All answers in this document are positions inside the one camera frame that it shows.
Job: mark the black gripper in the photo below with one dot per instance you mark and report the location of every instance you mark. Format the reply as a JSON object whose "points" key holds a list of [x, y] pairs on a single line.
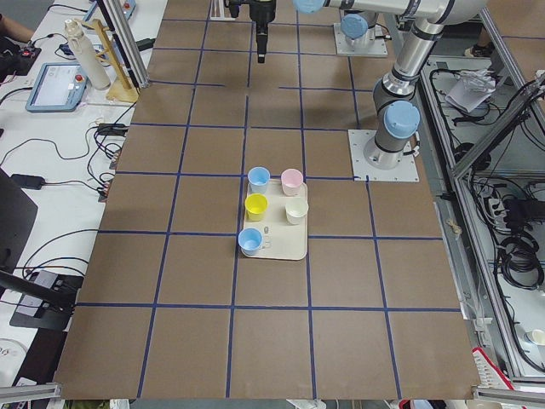
{"points": [[261, 14]]}

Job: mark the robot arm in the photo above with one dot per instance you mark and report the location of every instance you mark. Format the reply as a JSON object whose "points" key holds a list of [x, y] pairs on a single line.
{"points": [[398, 119], [359, 28]]}

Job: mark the blue cup near pink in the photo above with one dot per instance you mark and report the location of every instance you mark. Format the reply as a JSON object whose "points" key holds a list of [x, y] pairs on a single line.
{"points": [[258, 178]]}

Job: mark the yellow cup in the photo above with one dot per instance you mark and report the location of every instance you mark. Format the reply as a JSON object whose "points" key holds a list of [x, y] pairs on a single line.
{"points": [[256, 205]]}

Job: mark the pale green cup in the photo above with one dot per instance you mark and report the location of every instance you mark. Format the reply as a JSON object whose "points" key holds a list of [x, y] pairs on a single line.
{"points": [[296, 210]]}

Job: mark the blue cup at tray end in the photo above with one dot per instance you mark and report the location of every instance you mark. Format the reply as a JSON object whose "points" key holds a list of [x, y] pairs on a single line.
{"points": [[250, 241]]}

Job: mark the wooden mug tree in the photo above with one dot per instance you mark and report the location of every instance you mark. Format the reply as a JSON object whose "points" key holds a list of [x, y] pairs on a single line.
{"points": [[121, 89]]}

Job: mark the beige water bottle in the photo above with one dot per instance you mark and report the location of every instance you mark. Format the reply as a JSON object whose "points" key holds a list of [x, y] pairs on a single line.
{"points": [[82, 48]]}

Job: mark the blue teach pendant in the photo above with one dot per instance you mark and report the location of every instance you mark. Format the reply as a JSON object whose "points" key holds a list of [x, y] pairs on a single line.
{"points": [[59, 88]]}

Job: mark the beige serving tray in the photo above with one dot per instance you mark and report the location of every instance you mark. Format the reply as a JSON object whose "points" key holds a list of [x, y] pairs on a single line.
{"points": [[281, 240]]}

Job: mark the crumpled white paper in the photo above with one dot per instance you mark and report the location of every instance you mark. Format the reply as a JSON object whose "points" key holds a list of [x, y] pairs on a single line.
{"points": [[471, 89]]}

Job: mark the black power adapter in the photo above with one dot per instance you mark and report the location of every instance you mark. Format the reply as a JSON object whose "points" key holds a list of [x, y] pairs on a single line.
{"points": [[28, 181]]}

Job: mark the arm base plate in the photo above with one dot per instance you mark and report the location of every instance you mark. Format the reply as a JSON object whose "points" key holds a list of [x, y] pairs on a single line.
{"points": [[370, 163], [372, 44]]}

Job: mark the aluminium frame post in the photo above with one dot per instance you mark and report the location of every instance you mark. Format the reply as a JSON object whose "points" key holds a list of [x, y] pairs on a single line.
{"points": [[123, 36]]}

